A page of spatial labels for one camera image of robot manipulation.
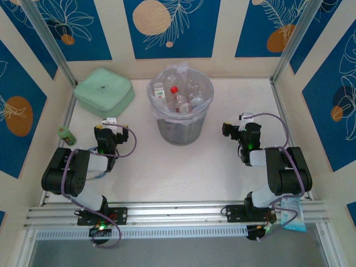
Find clear plastic trash bin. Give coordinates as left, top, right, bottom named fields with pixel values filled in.
left=146, top=62, right=215, bottom=146

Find clear plastic bin liner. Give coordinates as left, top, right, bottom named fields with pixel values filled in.
left=146, top=61, right=215, bottom=125

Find green cylindrical can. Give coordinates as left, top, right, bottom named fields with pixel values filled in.
left=57, top=126, right=76, bottom=146

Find mint green zip case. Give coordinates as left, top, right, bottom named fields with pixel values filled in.
left=73, top=67, right=136, bottom=118

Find black connector board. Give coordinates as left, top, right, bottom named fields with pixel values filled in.
left=88, top=221, right=113, bottom=238
left=246, top=224, right=275, bottom=242

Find blue wet wipes packet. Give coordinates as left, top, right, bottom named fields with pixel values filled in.
left=279, top=194, right=308, bottom=232

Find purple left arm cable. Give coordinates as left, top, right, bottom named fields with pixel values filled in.
left=61, top=123, right=137, bottom=249

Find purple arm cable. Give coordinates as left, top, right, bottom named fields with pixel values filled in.
left=61, top=123, right=137, bottom=249
left=250, top=112, right=304, bottom=241

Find aluminium side frame rail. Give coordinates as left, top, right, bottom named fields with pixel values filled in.
left=41, top=83, right=78, bottom=206
left=271, top=80, right=315, bottom=201

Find blue cord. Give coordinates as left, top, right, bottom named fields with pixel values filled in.
left=87, top=169, right=108, bottom=181

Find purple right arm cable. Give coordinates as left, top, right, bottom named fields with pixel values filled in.
left=250, top=112, right=304, bottom=241

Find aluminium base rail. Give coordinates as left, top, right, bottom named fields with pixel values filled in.
left=23, top=200, right=326, bottom=229

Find white slotted cable duct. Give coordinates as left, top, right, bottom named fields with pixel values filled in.
left=36, top=225, right=248, bottom=240

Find aluminium frame post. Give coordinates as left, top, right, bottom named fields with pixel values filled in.
left=21, top=0, right=79, bottom=86
left=270, top=0, right=327, bottom=86

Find aluminium front frame rail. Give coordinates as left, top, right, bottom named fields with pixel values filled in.
left=314, top=222, right=344, bottom=267
left=15, top=228, right=38, bottom=267

